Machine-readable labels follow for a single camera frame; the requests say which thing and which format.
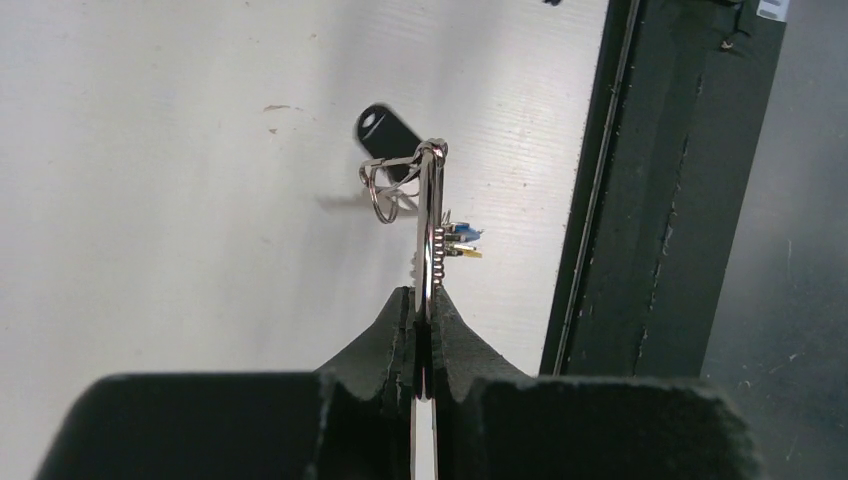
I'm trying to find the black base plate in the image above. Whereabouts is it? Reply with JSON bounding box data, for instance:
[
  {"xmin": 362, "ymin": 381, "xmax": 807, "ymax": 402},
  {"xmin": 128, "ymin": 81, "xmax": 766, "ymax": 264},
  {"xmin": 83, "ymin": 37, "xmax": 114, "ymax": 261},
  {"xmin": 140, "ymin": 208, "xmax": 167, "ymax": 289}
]
[{"xmin": 540, "ymin": 1, "xmax": 786, "ymax": 377}]

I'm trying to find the black fob key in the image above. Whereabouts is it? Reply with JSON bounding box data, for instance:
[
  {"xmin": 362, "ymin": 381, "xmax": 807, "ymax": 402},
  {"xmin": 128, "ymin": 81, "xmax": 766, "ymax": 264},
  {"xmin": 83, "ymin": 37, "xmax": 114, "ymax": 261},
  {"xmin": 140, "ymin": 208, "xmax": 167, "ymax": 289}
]
[{"xmin": 355, "ymin": 103, "xmax": 422, "ymax": 160}]

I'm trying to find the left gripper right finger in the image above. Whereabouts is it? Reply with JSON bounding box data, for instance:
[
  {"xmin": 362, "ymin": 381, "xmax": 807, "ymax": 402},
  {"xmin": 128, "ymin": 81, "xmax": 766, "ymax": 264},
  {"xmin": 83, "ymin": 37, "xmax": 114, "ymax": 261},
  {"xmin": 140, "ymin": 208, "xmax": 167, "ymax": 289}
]
[{"xmin": 431, "ymin": 290, "xmax": 759, "ymax": 479}]

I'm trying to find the right white cable duct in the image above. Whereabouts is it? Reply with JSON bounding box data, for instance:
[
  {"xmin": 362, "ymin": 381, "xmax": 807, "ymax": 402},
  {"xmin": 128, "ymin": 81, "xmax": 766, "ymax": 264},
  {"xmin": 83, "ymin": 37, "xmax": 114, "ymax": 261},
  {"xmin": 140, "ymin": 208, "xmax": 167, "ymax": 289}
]
[{"xmin": 756, "ymin": 0, "xmax": 790, "ymax": 23}]

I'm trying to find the keyring with keys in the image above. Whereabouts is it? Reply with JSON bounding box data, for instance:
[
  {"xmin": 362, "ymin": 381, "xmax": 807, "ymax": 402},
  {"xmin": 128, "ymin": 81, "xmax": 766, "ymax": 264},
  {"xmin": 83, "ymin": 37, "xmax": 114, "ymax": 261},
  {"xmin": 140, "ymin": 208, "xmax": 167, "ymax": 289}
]
[{"xmin": 358, "ymin": 138, "xmax": 481, "ymax": 400}]

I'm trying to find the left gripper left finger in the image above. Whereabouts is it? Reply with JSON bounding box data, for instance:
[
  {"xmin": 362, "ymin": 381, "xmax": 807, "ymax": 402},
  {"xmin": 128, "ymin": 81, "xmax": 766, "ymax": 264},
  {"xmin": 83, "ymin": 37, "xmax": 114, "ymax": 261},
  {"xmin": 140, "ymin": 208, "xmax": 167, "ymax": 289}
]
[{"xmin": 37, "ymin": 287, "xmax": 414, "ymax": 479}]

